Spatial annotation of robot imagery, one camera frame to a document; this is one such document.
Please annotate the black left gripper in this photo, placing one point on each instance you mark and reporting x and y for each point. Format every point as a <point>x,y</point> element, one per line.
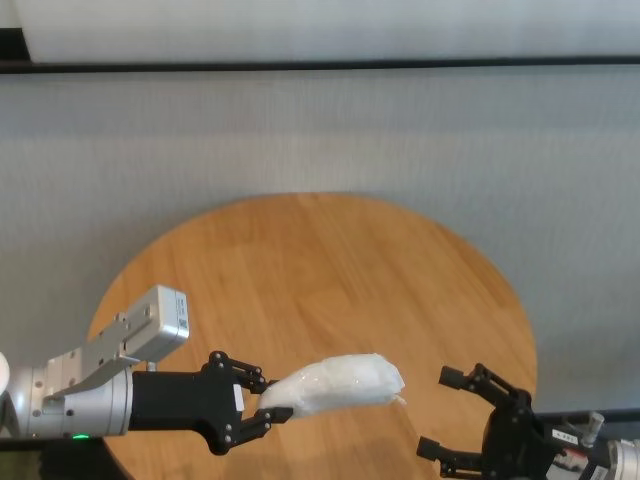
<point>185,400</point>

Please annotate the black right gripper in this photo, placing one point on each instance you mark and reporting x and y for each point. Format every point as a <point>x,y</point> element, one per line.
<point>515,440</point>

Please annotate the white plastic-wrapped sandbag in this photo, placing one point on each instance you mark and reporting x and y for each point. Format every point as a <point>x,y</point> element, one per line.
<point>340,380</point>

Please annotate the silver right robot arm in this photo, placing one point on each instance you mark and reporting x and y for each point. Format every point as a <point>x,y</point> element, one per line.
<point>625,460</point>

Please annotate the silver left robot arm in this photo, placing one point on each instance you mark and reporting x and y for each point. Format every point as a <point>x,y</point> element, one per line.
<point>90,407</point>

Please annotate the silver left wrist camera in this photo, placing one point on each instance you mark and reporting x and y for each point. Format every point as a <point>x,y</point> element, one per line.
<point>155,325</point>

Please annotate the black wall strip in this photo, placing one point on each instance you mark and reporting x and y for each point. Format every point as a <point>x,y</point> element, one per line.
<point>320,64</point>

